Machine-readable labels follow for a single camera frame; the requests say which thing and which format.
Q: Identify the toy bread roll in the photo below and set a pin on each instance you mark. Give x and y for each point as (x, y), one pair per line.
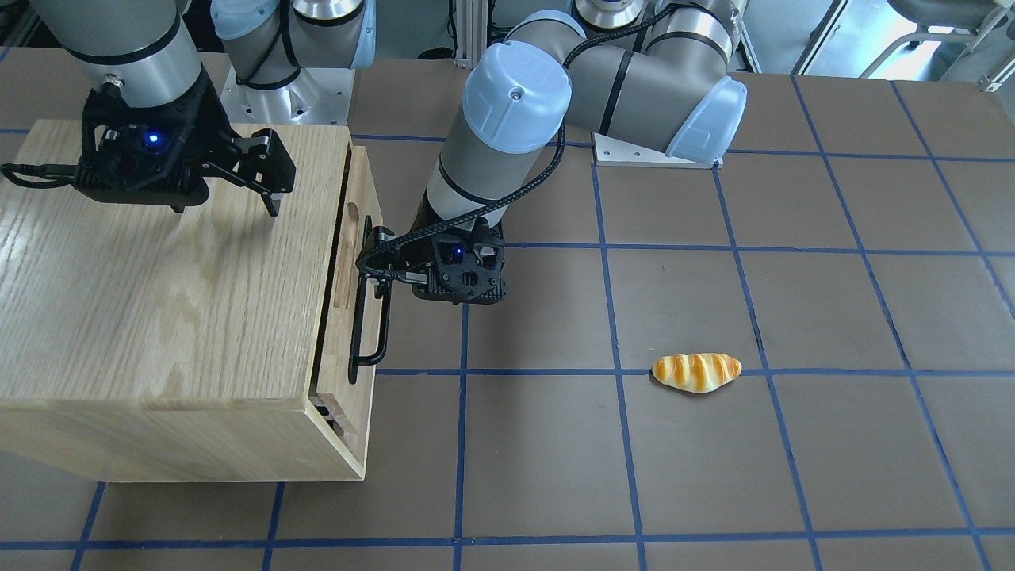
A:
(696, 373)

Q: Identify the black gripper at drawer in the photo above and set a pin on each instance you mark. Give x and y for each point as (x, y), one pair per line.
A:
(378, 235)

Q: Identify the light wooden drawer cabinet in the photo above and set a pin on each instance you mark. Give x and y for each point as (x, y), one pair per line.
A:
(144, 346)

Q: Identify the wooden drawer black handle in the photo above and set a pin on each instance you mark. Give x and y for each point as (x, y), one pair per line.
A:
(341, 389)

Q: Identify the silver robot arm on cabinet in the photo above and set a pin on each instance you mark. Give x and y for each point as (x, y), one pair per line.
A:
(145, 49)

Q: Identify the silver robot arm at drawer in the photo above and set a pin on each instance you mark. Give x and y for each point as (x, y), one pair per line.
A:
(652, 74)

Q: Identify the black gripper over cabinet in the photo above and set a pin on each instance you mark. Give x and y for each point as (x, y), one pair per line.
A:
(208, 120)

